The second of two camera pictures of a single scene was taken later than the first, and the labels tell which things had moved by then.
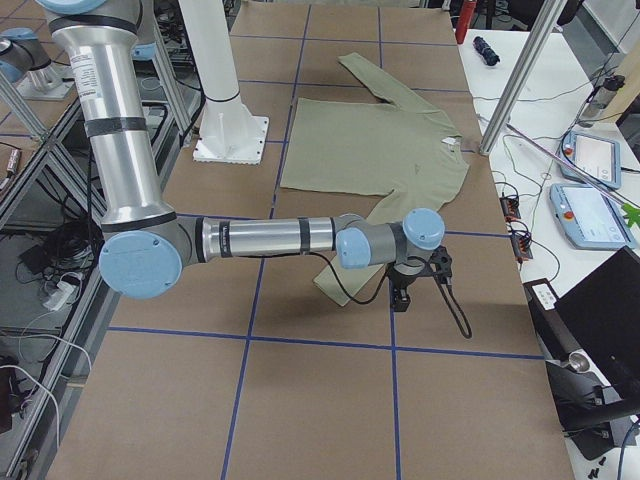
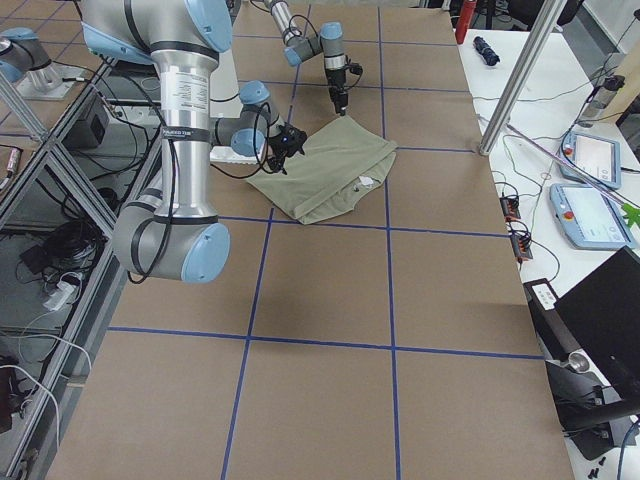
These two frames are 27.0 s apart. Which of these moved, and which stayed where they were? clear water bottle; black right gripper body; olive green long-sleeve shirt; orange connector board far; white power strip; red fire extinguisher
Moved: olive green long-sleeve shirt; black right gripper body
Stayed: clear water bottle; red fire extinguisher; orange connector board far; white power strip
